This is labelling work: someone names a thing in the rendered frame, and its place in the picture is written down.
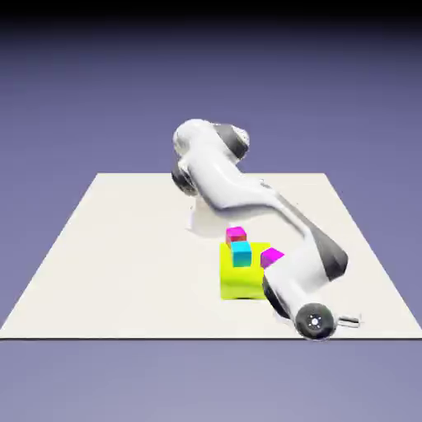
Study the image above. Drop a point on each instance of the large yellow box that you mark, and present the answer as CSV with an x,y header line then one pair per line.
x,y
240,280

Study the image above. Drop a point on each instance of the small cyan cube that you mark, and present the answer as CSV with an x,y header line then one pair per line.
x,y
241,254

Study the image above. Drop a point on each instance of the small magenta cube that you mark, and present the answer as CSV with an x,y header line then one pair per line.
x,y
269,256
236,233

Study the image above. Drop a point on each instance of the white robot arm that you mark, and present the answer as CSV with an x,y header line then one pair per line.
x,y
227,184

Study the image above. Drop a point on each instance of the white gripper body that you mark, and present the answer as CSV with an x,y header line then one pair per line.
x,y
349,320

